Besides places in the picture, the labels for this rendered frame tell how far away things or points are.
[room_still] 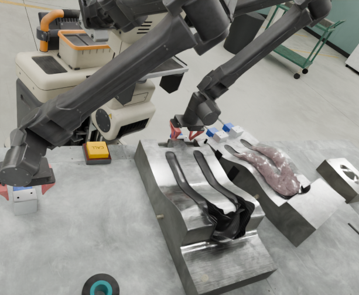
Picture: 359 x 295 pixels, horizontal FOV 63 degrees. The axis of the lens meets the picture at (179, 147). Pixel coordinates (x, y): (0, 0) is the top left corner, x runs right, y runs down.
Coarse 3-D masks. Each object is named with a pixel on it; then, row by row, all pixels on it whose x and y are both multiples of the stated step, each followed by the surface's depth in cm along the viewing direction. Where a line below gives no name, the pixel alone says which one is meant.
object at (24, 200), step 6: (12, 192) 71; (18, 192) 72; (24, 192) 72; (30, 192) 73; (18, 198) 70; (24, 198) 71; (30, 198) 71; (36, 198) 72; (18, 204) 70; (24, 204) 71; (30, 204) 72; (36, 204) 73; (18, 210) 72; (24, 210) 73; (30, 210) 74; (36, 210) 75
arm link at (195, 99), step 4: (196, 92) 100; (200, 92) 99; (192, 96) 99; (196, 96) 98; (200, 96) 99; (204, 96) 100; (192, 100) 99; (196, 100) 98; (200, 100) 97; (204, 100) 97; (188, 104) 101; (192, 104) 99; (196, 104) 98; (192, 108) 100
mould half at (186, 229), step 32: (160, 160) 92; (192, 160) 97; (160, 192) 83; (160, 224) 84; (192, 224) 72; (256, 224) 84; (192, 256) 74; (224, 256) 77; (256, 256) 80; (192, 288) 69; (224, 288) 72
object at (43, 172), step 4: (40, 160) 71; (44, 160) 71; (0, 164) 66; (40, 164) 70; (44, 164) 70; (48, 164) 70; (0, 168) 65; (40, 168) 69; (44, 168) 69; (48, 168) 70; (36, 172) 67; (40, 172) 68; (44, 172) 68; (48, 172) 69; (36, 176) 67; (40, 176) 67; (44, 176) 68; (48, 176) 68; (4, 184) 64
